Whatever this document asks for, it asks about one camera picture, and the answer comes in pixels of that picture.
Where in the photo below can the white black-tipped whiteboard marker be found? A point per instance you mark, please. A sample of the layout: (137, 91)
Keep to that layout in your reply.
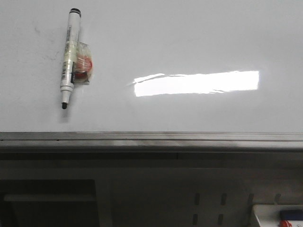
(77, 64)

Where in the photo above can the grey perforated board stand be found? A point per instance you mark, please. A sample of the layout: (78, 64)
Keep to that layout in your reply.
(145, 190)

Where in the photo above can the white marker tray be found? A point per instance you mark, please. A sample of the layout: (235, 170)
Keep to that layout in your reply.
(269, 215)

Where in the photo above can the white whiteboard with metal frame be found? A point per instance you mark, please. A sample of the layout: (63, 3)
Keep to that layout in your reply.
(166, 73)

